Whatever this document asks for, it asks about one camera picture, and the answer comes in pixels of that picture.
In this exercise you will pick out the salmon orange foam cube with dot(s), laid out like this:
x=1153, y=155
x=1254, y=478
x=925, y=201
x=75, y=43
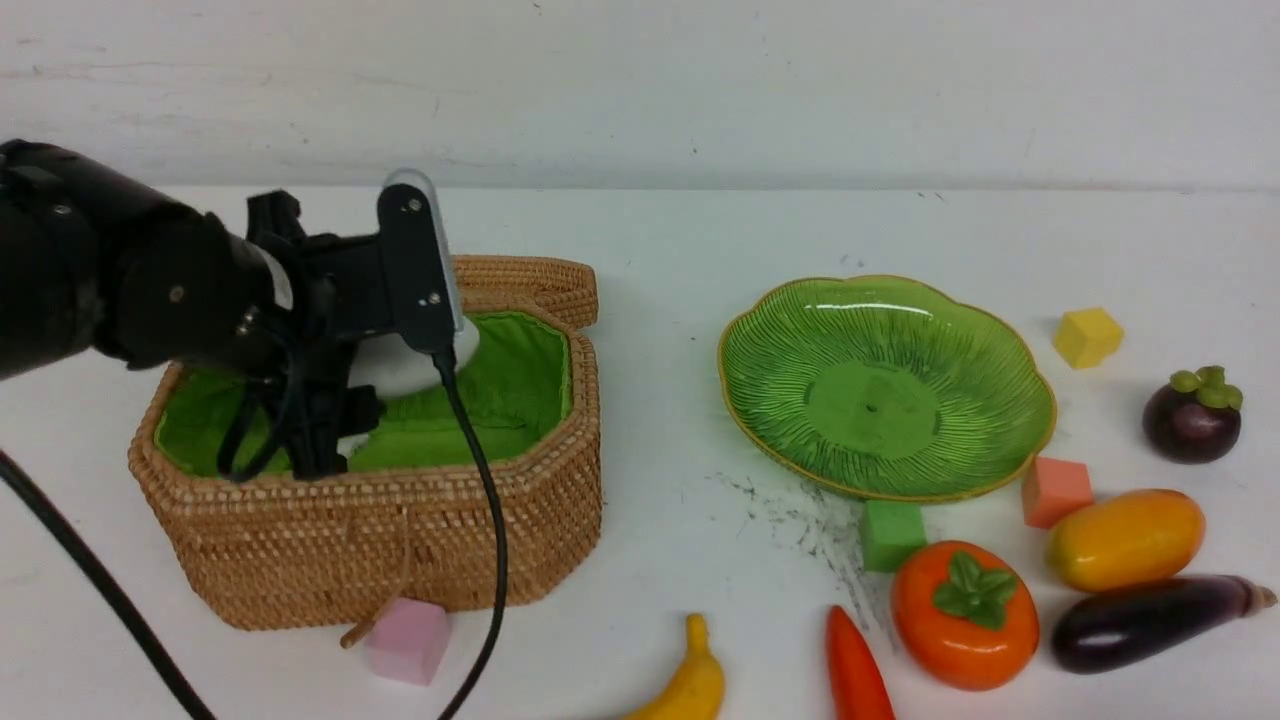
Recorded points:
x=1052, y=489

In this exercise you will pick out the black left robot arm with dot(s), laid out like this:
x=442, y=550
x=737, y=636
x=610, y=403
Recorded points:
x=95, y=259

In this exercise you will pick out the yellow orange mango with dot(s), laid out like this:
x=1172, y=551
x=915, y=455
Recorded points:
x=1137, y=537

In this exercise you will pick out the green foam cube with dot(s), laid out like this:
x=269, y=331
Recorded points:
x=890, y=533

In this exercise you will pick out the dark purple mangosteen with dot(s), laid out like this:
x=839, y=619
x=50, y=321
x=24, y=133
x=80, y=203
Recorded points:
x=1195, y=418

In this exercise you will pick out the white radish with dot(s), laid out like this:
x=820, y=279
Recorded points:
x=387, y=364

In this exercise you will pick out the orange persimmon with leaf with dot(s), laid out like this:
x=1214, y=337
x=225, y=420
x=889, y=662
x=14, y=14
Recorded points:
x=964, y=616

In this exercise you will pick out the woven wicker basket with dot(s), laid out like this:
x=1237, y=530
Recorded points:
x=277, y=553

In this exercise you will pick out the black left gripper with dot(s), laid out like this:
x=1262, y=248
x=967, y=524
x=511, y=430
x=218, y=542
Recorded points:
x=340, y=304

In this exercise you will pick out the purple eggplant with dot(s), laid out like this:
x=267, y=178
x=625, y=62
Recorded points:
x=1118, y=628

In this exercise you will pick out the yellow banana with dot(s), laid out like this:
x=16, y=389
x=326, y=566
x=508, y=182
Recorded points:
x=696, y=689

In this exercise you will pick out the yellow foam cube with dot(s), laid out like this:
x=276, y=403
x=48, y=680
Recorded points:
x=1086, y=337

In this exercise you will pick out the orange red carrot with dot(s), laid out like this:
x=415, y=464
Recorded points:
x=855, y=681

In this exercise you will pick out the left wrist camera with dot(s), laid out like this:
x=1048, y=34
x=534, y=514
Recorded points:
x=418, y=269

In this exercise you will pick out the green ribbed glass plate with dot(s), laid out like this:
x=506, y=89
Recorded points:
x=879, y=386

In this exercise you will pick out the pink foam cube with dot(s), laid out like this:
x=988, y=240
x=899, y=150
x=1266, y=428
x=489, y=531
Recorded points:
x=407, y=644

